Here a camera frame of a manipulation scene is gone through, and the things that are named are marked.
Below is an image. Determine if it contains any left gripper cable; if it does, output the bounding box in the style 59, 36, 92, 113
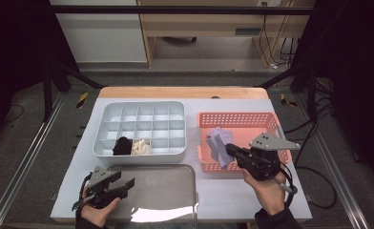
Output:
71, 173, 95, 213

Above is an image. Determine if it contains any cream sock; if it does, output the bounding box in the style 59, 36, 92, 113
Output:
138, 138, 152, 156
132, 138, 145, 156

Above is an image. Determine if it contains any black horizontal bar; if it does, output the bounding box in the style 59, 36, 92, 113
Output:
48, 5, 317, 16

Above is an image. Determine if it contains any wooden desk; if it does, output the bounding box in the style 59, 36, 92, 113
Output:
136, 0, 317, 69

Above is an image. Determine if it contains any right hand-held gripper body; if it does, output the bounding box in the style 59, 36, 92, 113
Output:
237, 132, 301, 181

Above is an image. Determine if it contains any person's right hand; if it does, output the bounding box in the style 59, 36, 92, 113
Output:
242, 169, 287, 217

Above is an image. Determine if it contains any black metal stand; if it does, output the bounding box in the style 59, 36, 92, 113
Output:
257, 61, 320, 123
41, 60, 106, 122

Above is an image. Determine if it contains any yellow black tape strip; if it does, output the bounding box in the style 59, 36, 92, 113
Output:
280, 93, 298, 108
75, 92, 90, 110

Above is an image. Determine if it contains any person's left hand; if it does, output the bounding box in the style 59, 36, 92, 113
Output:
79, 198, 121, 229

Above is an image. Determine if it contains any transparent grey box lid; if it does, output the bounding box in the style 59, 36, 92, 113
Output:
93, 163, 198, 228

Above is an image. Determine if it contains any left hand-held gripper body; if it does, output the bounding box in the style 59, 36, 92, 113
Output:
85, 165, 123, 209

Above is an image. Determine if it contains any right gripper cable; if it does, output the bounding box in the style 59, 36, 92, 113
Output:
279, 170, 299, 209

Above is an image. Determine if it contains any grey divided storage box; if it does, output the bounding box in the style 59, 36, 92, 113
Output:
92, 100, 187, 165

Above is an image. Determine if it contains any black looped floor cable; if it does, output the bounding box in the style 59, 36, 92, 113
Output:
296, 165, 338, 210

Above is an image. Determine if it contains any pink perforated basket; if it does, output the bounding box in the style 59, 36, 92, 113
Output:
197, 111, 293, 174

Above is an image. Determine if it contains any black curtain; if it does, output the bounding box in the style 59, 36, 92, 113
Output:
0, 0, 79, 151
298, 0, 374, 185

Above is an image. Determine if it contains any black sock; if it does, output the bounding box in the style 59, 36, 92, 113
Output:
112, 136, 134, 156

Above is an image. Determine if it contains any aluminium rail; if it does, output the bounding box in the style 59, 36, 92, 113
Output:
0, 92, 67, 229
294, 94, 370, 229

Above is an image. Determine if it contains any white cabinet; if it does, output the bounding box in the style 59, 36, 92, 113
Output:
50, 0, 149, 64

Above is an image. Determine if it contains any purple sock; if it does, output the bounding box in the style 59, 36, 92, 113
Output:
212, 126, 236, 151
206, 133, 237, 170

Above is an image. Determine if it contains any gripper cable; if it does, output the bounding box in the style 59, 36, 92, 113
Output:
71, 173, 95, 213
279, 170, 299, 209

